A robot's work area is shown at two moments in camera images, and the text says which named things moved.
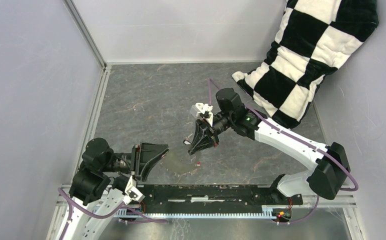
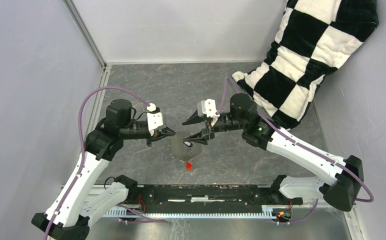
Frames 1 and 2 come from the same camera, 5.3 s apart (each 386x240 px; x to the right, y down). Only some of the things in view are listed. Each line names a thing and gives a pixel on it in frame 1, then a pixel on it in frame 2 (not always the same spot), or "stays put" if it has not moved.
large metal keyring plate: [179, 161] -> [181, 151]
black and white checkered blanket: [314, 38] stays put
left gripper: [143, 152] -> [157, 135]
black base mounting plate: [214, 199] stays put
